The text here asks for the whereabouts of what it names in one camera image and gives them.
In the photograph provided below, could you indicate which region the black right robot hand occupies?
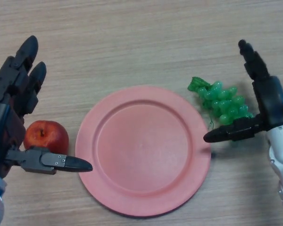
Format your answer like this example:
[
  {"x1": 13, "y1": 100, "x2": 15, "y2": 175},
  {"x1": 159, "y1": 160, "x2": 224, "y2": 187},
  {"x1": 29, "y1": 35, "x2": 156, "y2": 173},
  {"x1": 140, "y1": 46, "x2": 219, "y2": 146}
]
[{"x1": 203, "y1": 39, "x2": 283, "y2": 143}]

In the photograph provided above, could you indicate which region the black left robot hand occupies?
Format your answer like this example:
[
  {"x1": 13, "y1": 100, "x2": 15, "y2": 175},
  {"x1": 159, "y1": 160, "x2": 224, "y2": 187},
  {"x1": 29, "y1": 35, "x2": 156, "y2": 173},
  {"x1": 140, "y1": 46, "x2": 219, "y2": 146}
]
[{"x1": 0, "y1": 35, "x2": 93, "y2": 179}]

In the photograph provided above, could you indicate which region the green grapes bunch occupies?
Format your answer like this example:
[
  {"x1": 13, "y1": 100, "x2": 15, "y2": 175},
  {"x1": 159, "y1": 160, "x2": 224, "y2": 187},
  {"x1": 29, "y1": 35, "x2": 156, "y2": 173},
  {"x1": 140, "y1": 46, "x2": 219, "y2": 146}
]
[{"x1": 187, "y1": 76, "x2": 255, "y2": 142}]

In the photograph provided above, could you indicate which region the pink round plate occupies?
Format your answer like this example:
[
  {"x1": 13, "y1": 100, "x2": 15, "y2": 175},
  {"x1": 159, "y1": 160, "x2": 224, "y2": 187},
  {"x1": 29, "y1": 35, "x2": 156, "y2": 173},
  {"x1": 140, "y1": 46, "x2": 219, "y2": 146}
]
[{"x1": 75, "y1": 85, "x2": 212, "y2": 217}]

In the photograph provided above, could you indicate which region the red apple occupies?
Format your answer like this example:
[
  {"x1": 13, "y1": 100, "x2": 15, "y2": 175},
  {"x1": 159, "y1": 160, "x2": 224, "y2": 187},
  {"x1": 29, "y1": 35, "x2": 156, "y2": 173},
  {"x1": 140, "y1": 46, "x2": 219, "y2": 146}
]
[{"x1": 23, "y1": 120, "x2": 69, "y2": 157}]

